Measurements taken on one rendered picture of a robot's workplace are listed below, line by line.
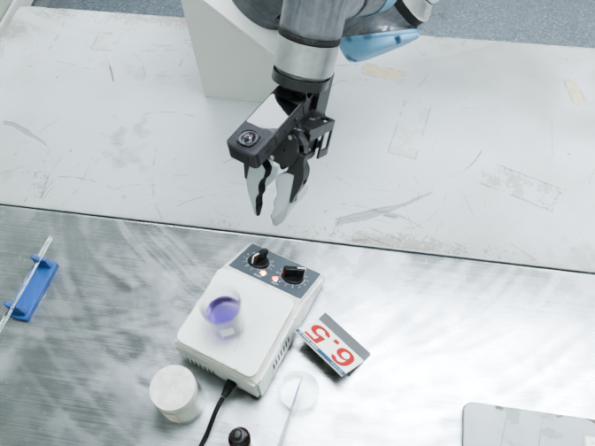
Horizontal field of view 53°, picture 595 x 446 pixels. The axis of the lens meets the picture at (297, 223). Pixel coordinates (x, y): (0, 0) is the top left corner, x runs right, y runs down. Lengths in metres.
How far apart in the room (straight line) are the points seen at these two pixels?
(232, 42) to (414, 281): 0.48
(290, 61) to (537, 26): 2.09
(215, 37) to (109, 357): 0.53
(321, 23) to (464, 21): 2.01
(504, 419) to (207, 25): 0.73
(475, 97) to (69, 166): 0.73
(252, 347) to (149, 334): 0.19
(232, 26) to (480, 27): 1.78
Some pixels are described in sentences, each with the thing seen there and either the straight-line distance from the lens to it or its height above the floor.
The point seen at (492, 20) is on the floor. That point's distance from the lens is 2.73.
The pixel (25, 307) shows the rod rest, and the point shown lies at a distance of 1.00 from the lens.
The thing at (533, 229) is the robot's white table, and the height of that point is 0.90.
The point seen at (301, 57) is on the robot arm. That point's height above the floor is 1.23.
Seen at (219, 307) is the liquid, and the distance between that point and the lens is 0.78.
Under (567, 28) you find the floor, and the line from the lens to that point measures 2.77.
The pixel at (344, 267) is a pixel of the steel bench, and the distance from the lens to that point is 0.93.
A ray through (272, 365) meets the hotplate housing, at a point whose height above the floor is 0.95.
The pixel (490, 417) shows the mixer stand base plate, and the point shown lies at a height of 0.91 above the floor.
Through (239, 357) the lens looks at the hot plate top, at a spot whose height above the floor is 0.99.
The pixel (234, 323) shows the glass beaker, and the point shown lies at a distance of 0.75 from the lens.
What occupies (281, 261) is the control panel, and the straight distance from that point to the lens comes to 0.89.
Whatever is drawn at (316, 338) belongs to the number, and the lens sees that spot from 0.85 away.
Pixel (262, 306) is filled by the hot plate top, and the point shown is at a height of 0.99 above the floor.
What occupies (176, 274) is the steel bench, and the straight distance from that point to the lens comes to 0.95.
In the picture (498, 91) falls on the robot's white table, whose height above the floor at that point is 0.90.
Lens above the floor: 1.73
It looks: 59 degrees down
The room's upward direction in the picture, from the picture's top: 5 degrees counter-clockwise
